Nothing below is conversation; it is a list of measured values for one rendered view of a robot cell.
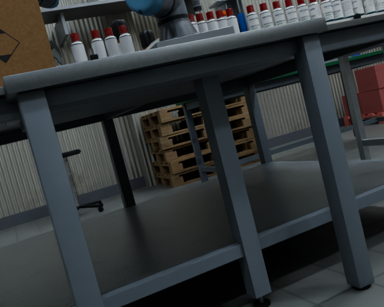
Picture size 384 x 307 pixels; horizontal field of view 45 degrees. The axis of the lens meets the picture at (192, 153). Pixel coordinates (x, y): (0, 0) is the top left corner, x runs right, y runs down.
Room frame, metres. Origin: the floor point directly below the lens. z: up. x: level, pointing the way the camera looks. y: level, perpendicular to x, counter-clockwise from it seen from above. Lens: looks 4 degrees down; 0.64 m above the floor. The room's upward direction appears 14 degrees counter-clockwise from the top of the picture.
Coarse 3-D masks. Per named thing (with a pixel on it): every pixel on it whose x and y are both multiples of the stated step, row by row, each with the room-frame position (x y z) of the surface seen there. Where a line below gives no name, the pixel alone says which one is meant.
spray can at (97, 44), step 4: (92, 32) 1.91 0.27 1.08; (96, 32) 1.91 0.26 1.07; (92, 36) 1.91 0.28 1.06; (96, 36) 1.91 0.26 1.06; (92, 40) 1.91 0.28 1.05; (96, 40) 1.90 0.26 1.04; (100, 40) 1.90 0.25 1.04; (92, 44) 1.91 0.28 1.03; (96, 44) 1.90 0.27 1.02; (100, 44) 1.90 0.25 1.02; (96, 48) 1.90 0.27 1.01; (100, 48) 1.90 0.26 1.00; (104, 48) 1.91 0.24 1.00; (96, 52) 1.90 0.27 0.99; (100, 52) 1.90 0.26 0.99; (104, 52) 1.91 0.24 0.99; (100, 56) 1.90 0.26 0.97; (104, 56) 1.90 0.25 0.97
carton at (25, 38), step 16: (0, 0) 1.39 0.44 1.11; (16, 0) 1.41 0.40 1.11; (32, 0) 1.44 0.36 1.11; (0, 16) 1.38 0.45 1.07; (16, 16) 1.41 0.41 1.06; (32, 16) 1.43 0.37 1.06; (0, 32) 1.38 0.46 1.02; (16, 32) 1.40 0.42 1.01; (32, 32) 1.42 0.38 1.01; (0, 48) 1.37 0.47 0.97; (16, 48) 1.39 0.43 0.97; (32, 48) 1.42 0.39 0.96; (48, 48) 1.44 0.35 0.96; (0, 64) 1.36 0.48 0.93; (16, 64) 1.39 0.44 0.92; (32, 64) 1.41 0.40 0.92; (48, 64) 1.44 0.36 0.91; (0, 80) 1.36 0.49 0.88
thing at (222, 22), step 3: (216, 12) 2.14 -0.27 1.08; (219, 12) 2.13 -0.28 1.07; (222, 12) 2.14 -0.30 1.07; (216, 15) 2.14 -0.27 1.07; (219, 15) 2.13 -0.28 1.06; (222, 15) 2.14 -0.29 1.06; (219, 18) 2.13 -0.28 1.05; (222, 18) 2.13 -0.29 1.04; (225, 18) 2.13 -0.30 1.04; (219, 21) 2.13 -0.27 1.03; (222, 21) 2.12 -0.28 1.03; (225, 21) 2.13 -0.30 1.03; (219, 24) 2.13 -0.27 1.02; (222, 24) 2.12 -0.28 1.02; (225, 24) 2.13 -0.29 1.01; (219, 27) 2.13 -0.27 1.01; (222, 27) 2.12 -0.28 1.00
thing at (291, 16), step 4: (288, 0) 2.28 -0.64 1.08; (288, 4) 2.28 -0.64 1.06; (292, 4) 2.29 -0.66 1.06; (288, 8) 2.28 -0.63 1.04; (292, 8) 2.27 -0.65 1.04; (288, 12) 2.28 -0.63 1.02; (292, 12) 2.27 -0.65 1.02; (288, 16) 2.28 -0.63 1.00; (292, 16) 2.27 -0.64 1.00; (296, 16) 2.28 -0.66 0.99; (288, 20) 2.29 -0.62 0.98; (292, 20) 2.27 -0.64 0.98; (296, 20) 2.28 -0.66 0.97
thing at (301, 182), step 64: (64, 128) 2.59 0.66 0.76; (256, 128) 3.05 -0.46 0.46; (128, 192) 2.68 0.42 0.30; (192, 192) 2.61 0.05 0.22; (256, 192) 2.14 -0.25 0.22; (320, 192) 1.81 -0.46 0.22; (0, 256) 2.17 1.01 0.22; (128, 256) 1.59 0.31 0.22; (192, 256) 1.40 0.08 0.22; (256, 256) 1.40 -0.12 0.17
